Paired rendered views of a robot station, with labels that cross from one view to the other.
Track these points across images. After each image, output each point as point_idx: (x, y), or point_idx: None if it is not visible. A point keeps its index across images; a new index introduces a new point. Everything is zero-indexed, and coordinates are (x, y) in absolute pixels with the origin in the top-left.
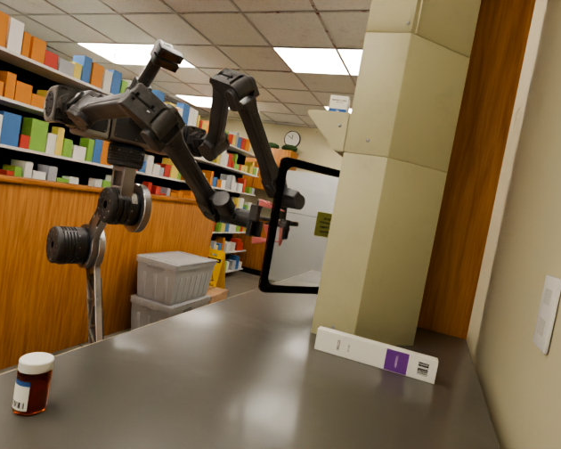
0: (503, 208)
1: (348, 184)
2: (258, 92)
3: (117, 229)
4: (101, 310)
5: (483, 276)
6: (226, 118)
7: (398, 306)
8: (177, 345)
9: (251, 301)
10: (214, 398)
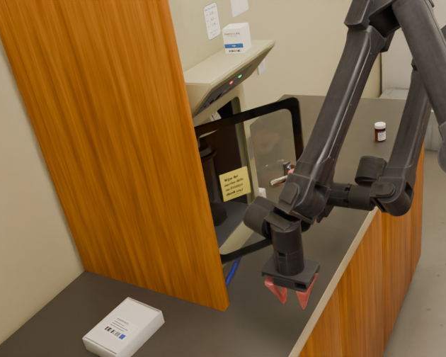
0: (28, 143)
1: (237, 103)
2: (345, 18)
3: None
4: None
5: (18, 244)
6: (419, 74)
7: None
8: (352, 178)
9: (317, 259)
10: None
